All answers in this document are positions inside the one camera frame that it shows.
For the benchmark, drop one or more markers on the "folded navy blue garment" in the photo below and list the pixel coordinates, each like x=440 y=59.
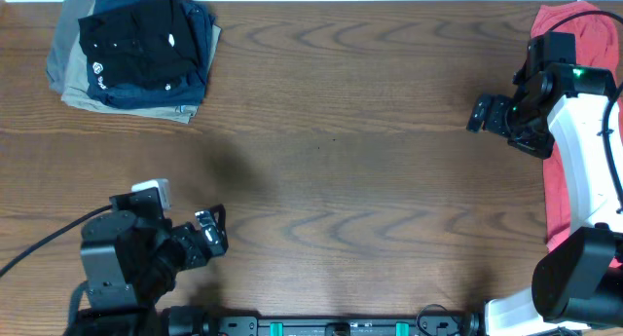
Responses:
x=147 y=53

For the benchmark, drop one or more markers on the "folded grey garment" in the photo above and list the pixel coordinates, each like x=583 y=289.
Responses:
x=66 y=33

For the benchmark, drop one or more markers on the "red t-shirt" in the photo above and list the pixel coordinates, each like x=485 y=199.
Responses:
x=597 y=44

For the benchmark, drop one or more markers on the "folded beige garment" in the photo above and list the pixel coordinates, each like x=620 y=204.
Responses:
x=78 y=92

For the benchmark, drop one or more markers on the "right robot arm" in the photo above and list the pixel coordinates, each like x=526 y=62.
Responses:
x=573 y=110

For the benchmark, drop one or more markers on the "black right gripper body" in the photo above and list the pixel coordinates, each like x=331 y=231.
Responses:
x=490 y=112

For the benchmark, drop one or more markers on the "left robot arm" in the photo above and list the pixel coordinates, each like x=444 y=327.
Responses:
x=131 y=258

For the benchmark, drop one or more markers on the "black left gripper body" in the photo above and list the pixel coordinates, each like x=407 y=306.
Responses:
x=205 y=240

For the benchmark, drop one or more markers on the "black t-shirt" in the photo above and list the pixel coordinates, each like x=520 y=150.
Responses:
x=149 y=44

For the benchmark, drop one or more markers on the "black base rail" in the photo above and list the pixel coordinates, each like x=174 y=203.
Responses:
x=340 y=326

